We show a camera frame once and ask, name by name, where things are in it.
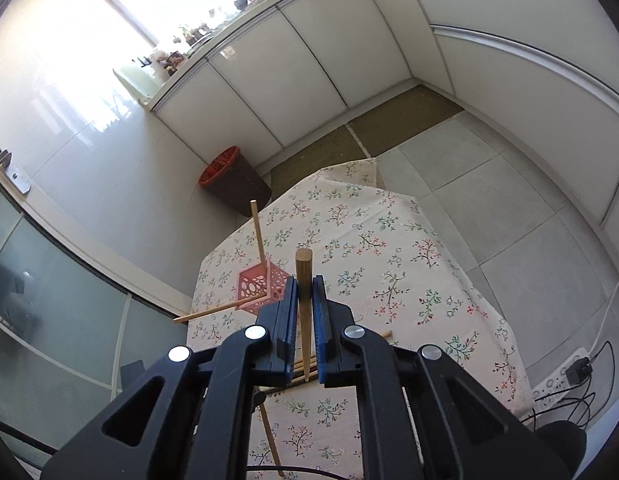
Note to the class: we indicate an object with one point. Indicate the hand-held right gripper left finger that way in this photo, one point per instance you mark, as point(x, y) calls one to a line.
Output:
point(291, 325)

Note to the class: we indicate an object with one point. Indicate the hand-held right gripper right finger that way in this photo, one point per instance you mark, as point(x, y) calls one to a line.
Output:
point(319, 325)

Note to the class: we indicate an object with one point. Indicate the tapered wooden chopstick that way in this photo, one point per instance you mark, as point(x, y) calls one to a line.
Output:
point(209, 311)
point(258, 232)
point(270, 435)
point(303, 270)
point(306, 371)

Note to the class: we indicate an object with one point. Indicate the pink perforated utensil holder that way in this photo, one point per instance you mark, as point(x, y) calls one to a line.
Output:
point(254, 285)

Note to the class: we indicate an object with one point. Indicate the floral tablecloth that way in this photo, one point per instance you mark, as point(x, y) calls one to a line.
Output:
point(389, 270)

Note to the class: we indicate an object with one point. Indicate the brown trash bin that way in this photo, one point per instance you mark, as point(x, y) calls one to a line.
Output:
point(242, 187)

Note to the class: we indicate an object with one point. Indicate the brown floor mat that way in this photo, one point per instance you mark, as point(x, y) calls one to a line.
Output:
point(404, 115)
point(314, 155)

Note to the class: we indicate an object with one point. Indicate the red trash bag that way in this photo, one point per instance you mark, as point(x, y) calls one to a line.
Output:
point(214, 170)

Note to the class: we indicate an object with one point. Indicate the white power strip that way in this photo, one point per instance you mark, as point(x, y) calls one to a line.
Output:
point(552, 387)

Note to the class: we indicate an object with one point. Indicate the frosted glass sliding door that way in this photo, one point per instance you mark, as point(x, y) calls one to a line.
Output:
point(49, 285)

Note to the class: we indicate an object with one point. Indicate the black power adapter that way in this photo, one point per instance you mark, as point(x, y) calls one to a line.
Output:
point(579, 371)

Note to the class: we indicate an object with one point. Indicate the white kitchen base cabinets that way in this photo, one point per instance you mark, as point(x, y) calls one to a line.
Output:
point(289, 60)

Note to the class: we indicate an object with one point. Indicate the black rounded object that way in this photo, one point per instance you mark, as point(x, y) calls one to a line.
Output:
point(559, 447)

